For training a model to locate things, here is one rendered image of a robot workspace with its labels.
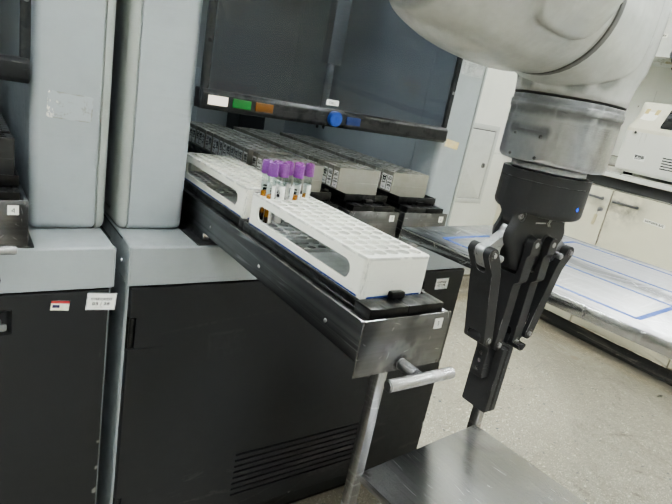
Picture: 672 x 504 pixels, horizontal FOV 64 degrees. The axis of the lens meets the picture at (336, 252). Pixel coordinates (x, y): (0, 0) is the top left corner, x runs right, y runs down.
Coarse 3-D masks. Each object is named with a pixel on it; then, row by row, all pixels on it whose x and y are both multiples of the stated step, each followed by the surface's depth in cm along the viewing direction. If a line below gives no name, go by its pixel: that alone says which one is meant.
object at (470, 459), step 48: (432, 240) 92; (480, 240) 99; (576, 240) 117; (576, 288) 80; (624, 288) 85; (624, 336) 69; (480, 432) 136; (384, 480) 112; (432, 480) 115; (480, 480) 118; (528, 480) 121
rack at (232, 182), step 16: (192, 160) 102; (208, 160) 101; (224, 160) 104; (192, 176) 102; (208, 176) 105; (224, 176) 90; (240, 176) 93; (256, 176) 95; (208, 192) 96; (224, 192) 102; (240, 192) 85; (240, 208) 85
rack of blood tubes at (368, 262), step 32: (256, 192) 81; (256, 224) 80; (288, 224) 81; (320, 224) 70; (352, 224) 74; (320, 256) 76; (352, 256) 61; (384, 256) 61; (416, 256) 64; (352, 288) 62; (384, 288) 62; (416, 288) 65
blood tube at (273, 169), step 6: (270, 162) 77; (276, 162) 78; (270, 168) 77; (276, 168) 77; (270, 174) 77; (276, 174) 77; (270, 180) 78; (270, 186) 78; (270, 192) 78; (270, 198) 79; (264, 210) 80; (264, 216) 80; (270, 216) 80; (264, 222) 80; (270, 222) 80
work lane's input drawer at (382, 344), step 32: (192, 192) 100; (224, 224) 86; (256, 256) 77; (288, 256) 72; (288, 288) 70; (320, 288) 65; (320, 320) 64; (352, 320) 59; (384, 320) 59; (416, 320) 62; (448, 320) 65; (352, 352) 59; (384, 352) 60; (416, 352) 64; (384, 384) 57; (416, 384) 58
